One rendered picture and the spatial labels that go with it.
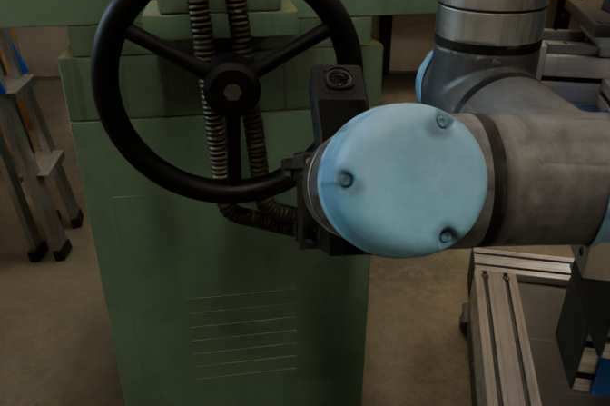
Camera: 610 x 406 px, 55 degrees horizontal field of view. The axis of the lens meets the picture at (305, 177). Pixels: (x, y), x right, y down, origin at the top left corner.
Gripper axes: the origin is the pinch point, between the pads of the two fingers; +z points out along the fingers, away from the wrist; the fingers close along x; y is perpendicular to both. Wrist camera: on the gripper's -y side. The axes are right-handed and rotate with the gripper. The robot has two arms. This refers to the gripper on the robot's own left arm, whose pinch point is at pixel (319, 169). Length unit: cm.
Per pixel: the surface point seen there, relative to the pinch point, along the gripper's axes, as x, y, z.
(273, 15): -4.3, -18.2, 6.1
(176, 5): -15.4, -18.9, 5.0
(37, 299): -65, 29, 102
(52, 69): -116, -70, 273
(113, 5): -20.2, -15.9, -4.0
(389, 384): 23, 46, 68
